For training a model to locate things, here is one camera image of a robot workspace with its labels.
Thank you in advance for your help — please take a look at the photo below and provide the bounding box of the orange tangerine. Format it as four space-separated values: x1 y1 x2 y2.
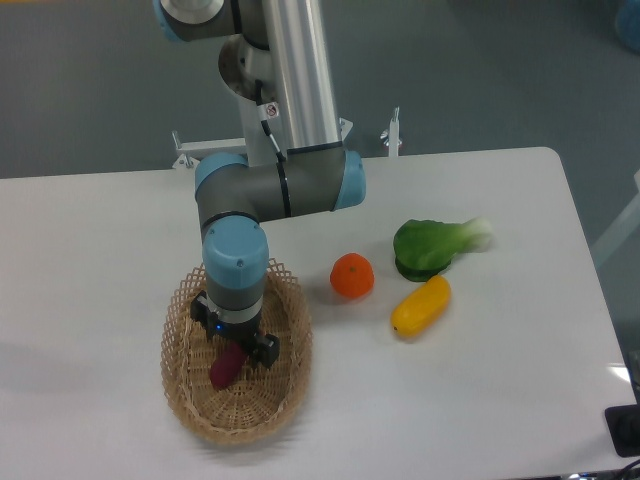
330 252 375 299

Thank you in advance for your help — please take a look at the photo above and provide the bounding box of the oval wicker basket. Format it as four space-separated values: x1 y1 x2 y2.
160 260 313 445

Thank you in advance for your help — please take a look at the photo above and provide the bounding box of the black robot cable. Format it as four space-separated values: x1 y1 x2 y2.
254 79 289 164

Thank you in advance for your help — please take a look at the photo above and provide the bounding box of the black device at table edge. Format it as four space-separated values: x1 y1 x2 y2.
604 404 639 458

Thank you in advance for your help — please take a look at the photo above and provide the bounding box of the blue object top right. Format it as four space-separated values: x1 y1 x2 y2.
614 0 640 53

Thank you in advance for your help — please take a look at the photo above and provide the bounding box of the green bok choy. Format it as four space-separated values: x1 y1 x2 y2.
392 217 493 282

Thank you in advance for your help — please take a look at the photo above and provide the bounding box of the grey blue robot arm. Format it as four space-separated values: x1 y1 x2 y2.
154 1 366 366

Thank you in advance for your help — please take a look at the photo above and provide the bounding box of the purple sweet potato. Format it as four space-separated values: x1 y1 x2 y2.
209 343 247 390

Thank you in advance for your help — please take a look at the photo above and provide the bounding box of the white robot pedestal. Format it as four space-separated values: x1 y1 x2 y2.
218 34 288 166

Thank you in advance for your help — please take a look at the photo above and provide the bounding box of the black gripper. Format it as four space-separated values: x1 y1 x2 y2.
190 291 280 369

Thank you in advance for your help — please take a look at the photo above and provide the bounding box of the yellow squash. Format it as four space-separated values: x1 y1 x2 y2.
390 275 452 338

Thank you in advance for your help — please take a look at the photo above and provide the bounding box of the white metal base bracket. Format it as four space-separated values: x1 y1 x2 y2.
172 106 403 169

